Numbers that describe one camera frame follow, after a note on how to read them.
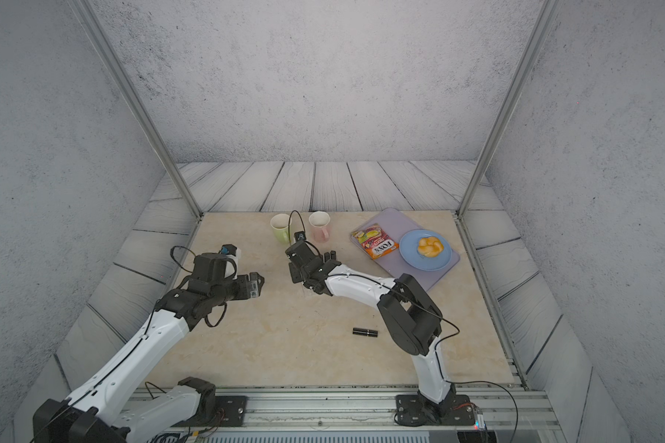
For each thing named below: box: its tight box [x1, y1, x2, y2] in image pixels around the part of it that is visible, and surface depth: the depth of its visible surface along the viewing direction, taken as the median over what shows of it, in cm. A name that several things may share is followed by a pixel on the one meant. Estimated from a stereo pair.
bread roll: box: [417, 236, 445, 258], surface depth 107 cm
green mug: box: [269, 213, 291, 245], surface depth 107 cm
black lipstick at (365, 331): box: [352, 327, 379, 338], surface depth 88 cm
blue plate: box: [399, 228, 453, 273], surface depth 107 cm
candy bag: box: [351, 223, 400, 261], surface depth 110 cm
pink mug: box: [308, 210, 331, 243], surface depth 107 cm
